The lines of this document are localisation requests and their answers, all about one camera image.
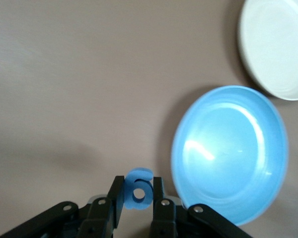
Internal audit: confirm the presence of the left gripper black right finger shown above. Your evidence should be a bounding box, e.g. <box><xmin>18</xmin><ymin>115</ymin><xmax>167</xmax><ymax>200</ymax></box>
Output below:
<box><xmin>149</xmin><ymin>176</ymin><xmax>254</xmax><ymax>238</ymax></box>

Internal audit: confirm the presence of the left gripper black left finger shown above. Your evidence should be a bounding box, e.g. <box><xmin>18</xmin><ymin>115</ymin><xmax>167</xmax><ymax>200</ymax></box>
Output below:
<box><xmin>0</xmin><ymin>175</ymin><xmax>126</xmax><ymax>238</ymax></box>

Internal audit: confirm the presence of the blue plate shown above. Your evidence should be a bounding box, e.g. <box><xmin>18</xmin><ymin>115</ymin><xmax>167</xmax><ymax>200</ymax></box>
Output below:
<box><xmin>171</xmin><ymin>85</ymin><xmax>290</xmax><ymax>227</ymax></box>

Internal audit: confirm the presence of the blue foam digit six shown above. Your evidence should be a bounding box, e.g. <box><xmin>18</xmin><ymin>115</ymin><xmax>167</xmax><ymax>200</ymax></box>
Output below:
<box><xmin>124</xmin><ymin>168</ymin><xmax>155</xmax><ymax>211</ymax></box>

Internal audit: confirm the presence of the beige plate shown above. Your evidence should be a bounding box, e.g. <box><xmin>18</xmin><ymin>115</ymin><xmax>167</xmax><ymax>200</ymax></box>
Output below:
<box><xmin>237</xmin><ymin>0</ymin><xmax>298</xmax><ymax>102</ymax></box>

